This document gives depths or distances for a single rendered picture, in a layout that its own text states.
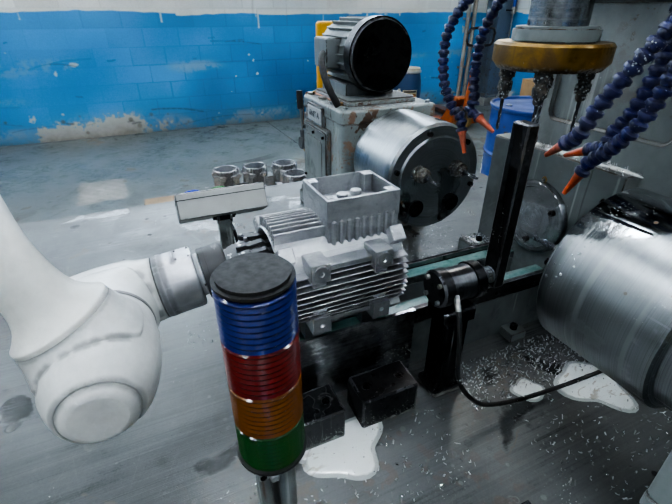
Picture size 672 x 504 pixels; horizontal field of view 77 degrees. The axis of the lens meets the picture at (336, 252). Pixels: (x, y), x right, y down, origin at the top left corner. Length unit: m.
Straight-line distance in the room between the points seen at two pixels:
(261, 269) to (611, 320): 0.44
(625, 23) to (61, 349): 0.98
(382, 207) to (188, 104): 5.64
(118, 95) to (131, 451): 5.58
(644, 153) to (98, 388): 0.90
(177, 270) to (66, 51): 5.58
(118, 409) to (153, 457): 0.31
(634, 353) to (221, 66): 5.93
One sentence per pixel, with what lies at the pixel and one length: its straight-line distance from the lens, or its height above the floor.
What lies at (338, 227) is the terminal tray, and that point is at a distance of 0.62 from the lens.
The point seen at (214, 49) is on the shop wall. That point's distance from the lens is 6.18.
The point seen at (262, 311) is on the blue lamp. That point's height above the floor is 1.20.
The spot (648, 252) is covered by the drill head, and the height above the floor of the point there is 1.13.
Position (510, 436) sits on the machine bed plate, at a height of 0.80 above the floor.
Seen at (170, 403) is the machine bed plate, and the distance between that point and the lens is 0.81.
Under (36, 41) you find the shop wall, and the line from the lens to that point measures 6.14.
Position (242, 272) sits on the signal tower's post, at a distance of 0.31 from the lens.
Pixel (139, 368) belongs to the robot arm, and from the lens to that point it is 0.46.
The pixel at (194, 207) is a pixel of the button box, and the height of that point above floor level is 1.06.
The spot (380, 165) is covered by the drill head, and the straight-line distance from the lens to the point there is 0.98.
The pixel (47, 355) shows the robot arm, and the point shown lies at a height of 1.11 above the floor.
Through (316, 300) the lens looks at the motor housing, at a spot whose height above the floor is 1.02.
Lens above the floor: 1.38
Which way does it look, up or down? 30 degrees down
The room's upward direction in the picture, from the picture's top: straight up
